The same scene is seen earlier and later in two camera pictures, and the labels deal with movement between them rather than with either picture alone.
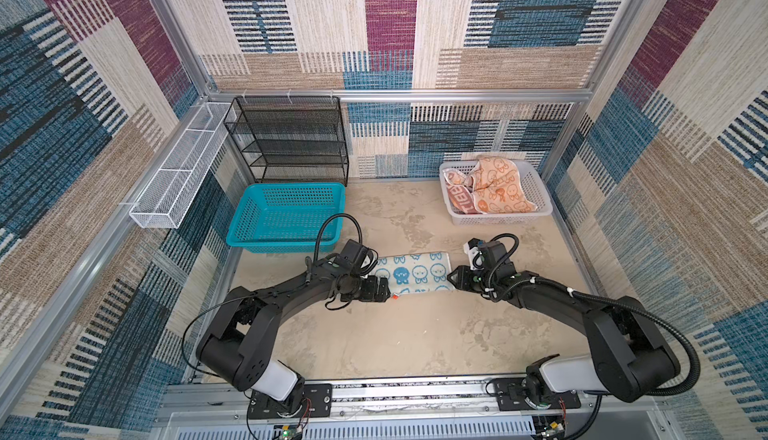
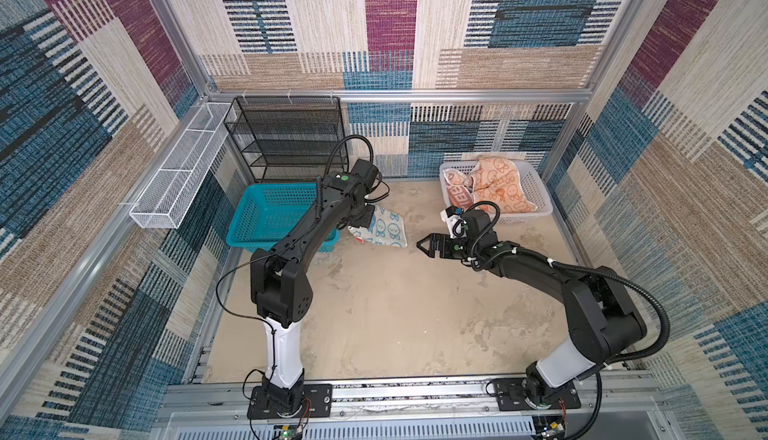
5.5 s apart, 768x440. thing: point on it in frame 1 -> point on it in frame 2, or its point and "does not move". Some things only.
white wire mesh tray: x=162 y=201 does not move
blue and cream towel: x=421 y=272 -> x=385 y=226
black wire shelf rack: x=291 y=139 does not move
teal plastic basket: x=286 y=218 does not move
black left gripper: x=370 y=293 -> x=366 y=221
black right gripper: x=461 y=278 -> x=433 y=244
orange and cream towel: x=498 y=187 does not move
